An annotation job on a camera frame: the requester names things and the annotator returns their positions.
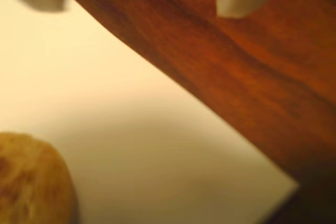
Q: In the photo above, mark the round mini cookie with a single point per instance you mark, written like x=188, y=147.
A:
x=31, y=182

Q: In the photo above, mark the white paper sheet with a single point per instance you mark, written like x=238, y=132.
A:
x=105, y=103

